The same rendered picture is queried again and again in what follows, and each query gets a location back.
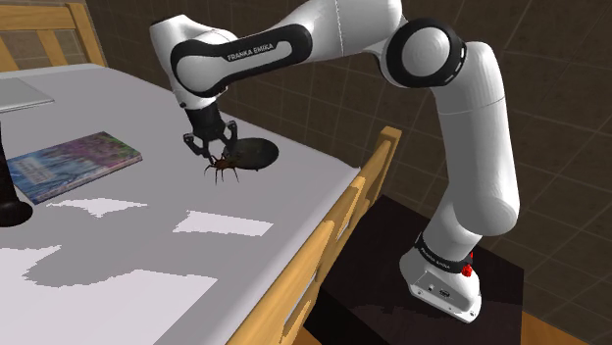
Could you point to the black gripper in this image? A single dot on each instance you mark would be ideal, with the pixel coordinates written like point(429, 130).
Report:
point(205, 123)

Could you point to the brown toy spider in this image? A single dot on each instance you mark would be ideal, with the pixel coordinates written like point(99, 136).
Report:
point(222, 164)

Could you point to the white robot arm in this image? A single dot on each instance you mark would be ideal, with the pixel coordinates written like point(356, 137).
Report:
point(468, 143)

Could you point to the dark round plate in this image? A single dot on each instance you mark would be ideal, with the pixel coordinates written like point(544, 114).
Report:
point(258, 153)

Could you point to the colourful picture book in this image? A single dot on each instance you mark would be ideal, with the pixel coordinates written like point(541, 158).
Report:
point(71, 165)

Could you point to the grey flat tablet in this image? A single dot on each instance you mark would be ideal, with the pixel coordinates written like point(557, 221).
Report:
point(19, 94)

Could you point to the black flared stand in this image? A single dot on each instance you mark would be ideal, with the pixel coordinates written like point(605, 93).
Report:
point(10, 205)

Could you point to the dark robot stand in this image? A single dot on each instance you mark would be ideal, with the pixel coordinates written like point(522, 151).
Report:
point(382, 305)

